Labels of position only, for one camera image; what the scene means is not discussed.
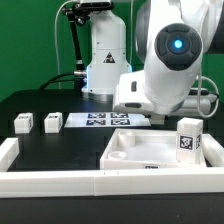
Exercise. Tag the white marker sheet with tags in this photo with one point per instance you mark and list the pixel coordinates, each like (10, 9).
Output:
(105, 119)

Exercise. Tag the white square table top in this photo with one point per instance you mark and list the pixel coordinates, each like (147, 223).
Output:
(144, 149)

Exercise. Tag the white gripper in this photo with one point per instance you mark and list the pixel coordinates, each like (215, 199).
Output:
(129, 98)

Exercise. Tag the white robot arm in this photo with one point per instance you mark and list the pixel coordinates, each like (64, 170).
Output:
(171, 38)

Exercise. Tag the white U-shaped obstacle fence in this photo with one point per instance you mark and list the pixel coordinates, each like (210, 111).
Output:
(102, 183)

